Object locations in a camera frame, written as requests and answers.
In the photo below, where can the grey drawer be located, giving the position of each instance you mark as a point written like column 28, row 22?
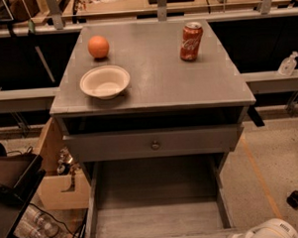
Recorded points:
column 153, row 143
column 166, row 197

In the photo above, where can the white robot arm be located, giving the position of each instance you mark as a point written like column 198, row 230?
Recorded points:
column 273, row 228

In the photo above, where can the grey wooden drawer cabinet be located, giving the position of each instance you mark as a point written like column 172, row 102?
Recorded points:
column 165, row 92

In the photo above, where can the grey top drawer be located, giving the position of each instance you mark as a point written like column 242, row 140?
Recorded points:
column 153, row 143

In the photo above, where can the white paper bowl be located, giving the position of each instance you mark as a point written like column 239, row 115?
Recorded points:
column 105, row 82

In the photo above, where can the orange ball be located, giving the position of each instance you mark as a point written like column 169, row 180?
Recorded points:
column 98, row 47

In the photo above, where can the red cola can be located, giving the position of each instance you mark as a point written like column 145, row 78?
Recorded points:
column 192, row 35

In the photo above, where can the black cart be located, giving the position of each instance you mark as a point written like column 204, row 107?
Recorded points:
column 19, row 178

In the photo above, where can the clear sanitizer pump bottle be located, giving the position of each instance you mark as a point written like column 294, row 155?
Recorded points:
column 288, row 65

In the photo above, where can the clear plastic water bottle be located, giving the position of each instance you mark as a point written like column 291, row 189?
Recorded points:
column 37, row 224

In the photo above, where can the black chair caster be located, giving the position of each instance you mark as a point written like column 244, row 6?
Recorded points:
column 292, row 199

